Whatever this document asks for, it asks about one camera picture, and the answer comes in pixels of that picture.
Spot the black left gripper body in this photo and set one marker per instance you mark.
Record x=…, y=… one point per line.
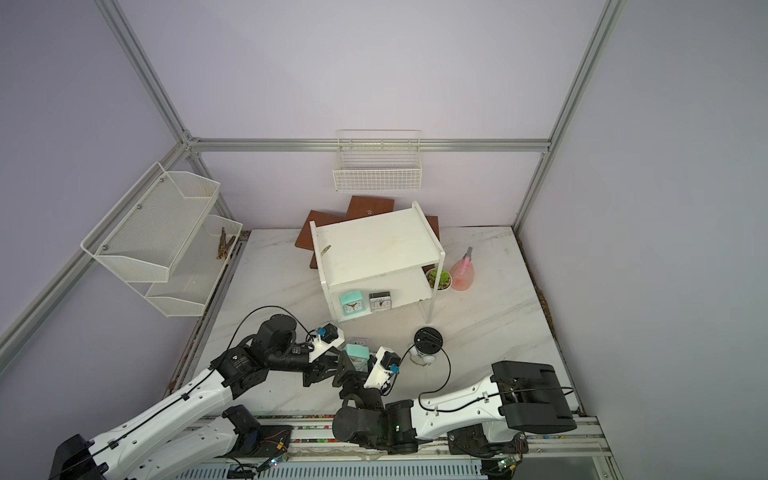
x=314, y=370

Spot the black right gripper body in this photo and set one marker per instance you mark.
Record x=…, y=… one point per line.
x=365, y=396

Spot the mint green alarm clock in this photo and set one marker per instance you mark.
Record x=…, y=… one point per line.
x=359, y=356
x=352, y=302

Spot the clear square alarm clock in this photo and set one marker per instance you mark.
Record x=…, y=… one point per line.
x=380, y=301

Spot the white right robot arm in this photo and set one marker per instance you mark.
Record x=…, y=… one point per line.
x=526, y=397

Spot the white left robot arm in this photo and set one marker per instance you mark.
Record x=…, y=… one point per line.
x=117, y=453

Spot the black round alarm clock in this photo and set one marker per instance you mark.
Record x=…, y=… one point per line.
x=428, y=341

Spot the white two-tier shelf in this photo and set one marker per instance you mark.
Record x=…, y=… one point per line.
x=385, y=252

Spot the green succulent in white pot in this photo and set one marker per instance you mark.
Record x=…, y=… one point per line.
x=439, y=280

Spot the pink spray bottle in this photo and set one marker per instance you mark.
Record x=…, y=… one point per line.
x=462, y=272

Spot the brown wooden step stand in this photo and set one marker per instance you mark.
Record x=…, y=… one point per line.
x=358, y=207

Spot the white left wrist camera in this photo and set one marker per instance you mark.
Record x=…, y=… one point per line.
x=324, y=339

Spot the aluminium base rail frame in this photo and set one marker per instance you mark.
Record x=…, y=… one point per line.
x=323, y=447

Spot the white mesh lower wall bin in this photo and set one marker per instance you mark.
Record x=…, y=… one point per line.
x=191, y=285

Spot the white mesh wall bin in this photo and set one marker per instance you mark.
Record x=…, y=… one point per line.
x=191, y=285
x=143, y=238

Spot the white wire wall basket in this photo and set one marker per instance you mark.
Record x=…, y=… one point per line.
x=369, y=160

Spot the white mesh upper wall bin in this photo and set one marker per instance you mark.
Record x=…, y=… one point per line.
x=143, y=238

